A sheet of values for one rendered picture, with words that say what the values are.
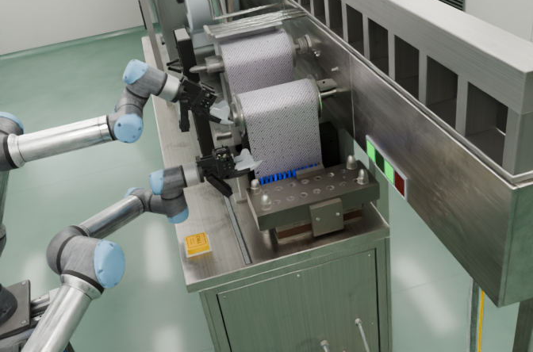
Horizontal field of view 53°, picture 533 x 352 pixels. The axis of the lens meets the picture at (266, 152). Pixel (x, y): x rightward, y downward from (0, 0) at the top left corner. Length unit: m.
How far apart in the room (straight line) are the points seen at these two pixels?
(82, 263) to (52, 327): 0.16
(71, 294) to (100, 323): 1.54
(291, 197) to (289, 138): 0.20
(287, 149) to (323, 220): 0.26
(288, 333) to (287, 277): 0.25
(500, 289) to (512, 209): 0.20
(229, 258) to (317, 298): 0.34
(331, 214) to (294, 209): 0.12
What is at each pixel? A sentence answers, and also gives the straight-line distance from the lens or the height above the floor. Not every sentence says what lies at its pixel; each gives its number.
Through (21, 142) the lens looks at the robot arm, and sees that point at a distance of 1.59.
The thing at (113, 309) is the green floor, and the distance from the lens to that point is 3.02.
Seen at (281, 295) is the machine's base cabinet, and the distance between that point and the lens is 1.79.
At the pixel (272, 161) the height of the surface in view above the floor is 1.08.
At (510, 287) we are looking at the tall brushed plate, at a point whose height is 1.19.
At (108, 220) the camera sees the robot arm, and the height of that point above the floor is 1.09.
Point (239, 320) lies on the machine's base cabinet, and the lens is 1.82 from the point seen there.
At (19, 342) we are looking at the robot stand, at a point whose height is 0.73.
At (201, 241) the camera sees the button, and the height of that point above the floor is 0.92.
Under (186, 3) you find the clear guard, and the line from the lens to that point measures 2.61.
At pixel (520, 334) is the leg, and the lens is 1.54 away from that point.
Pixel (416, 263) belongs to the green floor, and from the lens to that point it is 2.95.
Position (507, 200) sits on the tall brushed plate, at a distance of 1.05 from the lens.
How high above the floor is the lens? 2.03
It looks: 31 degrees down
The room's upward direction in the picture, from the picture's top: 9 degrees counter-clockwise
